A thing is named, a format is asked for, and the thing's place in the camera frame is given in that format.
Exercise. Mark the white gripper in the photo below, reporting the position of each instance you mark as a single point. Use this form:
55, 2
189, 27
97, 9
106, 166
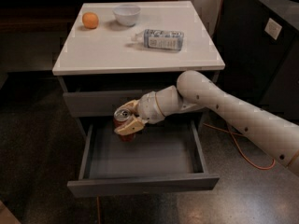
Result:
148, 106

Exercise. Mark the red coke can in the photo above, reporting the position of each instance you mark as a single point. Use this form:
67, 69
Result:
120, 116

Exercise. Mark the grey drawer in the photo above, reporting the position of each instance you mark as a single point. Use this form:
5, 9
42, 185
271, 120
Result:
166, 157
101, 96

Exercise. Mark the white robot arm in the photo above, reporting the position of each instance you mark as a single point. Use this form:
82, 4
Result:
275, 136

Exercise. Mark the grey top drawer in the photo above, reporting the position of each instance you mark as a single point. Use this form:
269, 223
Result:
101, 96

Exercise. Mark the grey cabinet with white top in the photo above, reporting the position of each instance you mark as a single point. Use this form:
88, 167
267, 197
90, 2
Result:
108, 51

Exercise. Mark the clear plastic water bottle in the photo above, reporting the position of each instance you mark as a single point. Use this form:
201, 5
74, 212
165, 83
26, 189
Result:
160, 39

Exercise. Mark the white bowl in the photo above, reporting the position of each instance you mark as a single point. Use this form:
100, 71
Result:
127, 14

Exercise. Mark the orange fruit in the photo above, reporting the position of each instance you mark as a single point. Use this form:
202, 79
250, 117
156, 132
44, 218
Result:
90, 20

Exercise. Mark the black counter cabinet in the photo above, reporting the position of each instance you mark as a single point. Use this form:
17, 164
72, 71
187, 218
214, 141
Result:
258, 69

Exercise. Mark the brown cardboard corner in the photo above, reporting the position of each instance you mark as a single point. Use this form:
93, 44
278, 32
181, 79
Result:
6, 217

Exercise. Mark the white wall outlet plate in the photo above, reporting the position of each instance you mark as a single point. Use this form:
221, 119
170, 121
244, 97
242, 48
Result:
273, 28

